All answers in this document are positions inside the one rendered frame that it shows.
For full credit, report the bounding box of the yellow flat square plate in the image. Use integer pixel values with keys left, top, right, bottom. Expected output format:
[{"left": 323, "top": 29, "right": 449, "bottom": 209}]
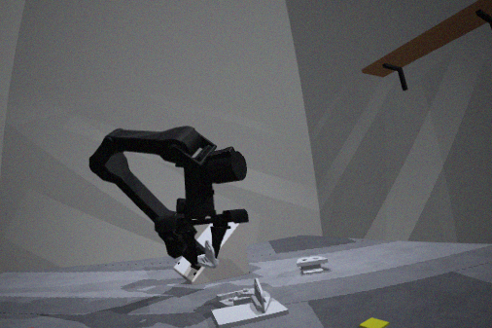
[{"left": 359, "top": 317, "right": 390, "bottom": 328}]

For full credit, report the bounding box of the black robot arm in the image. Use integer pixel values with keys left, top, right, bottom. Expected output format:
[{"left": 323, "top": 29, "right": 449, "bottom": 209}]
[{"left": 89, "top": 126, "right": 247, "bottom": 271}]

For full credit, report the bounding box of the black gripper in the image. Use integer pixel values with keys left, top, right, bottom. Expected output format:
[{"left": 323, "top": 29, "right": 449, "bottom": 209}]
[{"left": 155, "top": 185, "right": 249, "bottom": 265}]

